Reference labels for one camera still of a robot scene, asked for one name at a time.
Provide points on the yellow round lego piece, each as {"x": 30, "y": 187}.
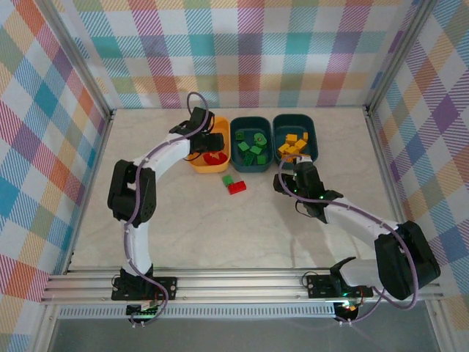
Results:
{"x": 284, "y": 148}

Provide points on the small green lego brick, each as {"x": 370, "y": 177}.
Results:
{"x": 228, "y": 180}
{"x": 240, "y": 136}

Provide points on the green flower lego piece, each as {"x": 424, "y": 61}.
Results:
{"x": 259, "y": 139}

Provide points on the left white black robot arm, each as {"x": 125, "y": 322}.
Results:
{"x": 139, "y": 249}

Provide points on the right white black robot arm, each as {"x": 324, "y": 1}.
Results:
{"x": 351, "y": 218}

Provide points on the yellow plastic container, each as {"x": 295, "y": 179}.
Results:
{"x": 210, "y": 168}

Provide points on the teal plastic container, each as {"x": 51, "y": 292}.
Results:
{"x": 311, "y": 124}
{"x": 253, "y": 168}

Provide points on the aluminium side rail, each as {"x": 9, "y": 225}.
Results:
{"x": 91, "y": 176}
{"x": 383, "y": 165}

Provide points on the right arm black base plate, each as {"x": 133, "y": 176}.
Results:
{"x": 318, "y": 286}

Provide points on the aluminium mounting rail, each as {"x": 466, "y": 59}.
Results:
{"x": 238, "y": 284}

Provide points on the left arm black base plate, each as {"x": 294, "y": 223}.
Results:
{"x": 166, "y": 286}

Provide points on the aluminium frame post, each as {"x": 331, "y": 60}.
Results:
{"x": 398, "y": 55}
{"x": 77, "y": 55}

